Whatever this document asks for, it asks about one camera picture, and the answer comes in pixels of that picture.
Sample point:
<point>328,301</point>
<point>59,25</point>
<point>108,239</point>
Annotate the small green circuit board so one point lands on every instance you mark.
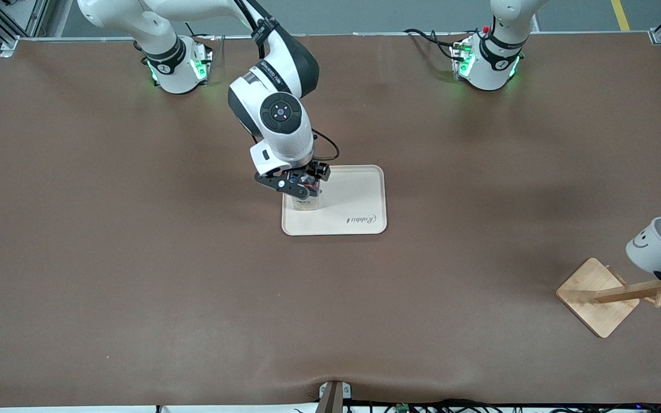
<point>403,408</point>

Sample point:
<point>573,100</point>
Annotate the grey metal bracket with post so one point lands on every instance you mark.
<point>334,397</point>

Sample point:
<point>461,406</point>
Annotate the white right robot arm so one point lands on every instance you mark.
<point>282,115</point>

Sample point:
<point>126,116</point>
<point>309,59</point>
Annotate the brown table cover mat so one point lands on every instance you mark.
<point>135,287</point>

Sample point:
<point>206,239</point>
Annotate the blue white milk carton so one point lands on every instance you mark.
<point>306,201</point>

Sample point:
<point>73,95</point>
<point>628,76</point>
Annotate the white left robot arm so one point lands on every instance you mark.
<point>488,63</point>

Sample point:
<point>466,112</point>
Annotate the cream rectangular plastic tray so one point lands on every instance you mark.
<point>353,195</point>

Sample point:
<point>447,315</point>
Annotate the wooden cup rack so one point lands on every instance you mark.
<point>594,298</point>

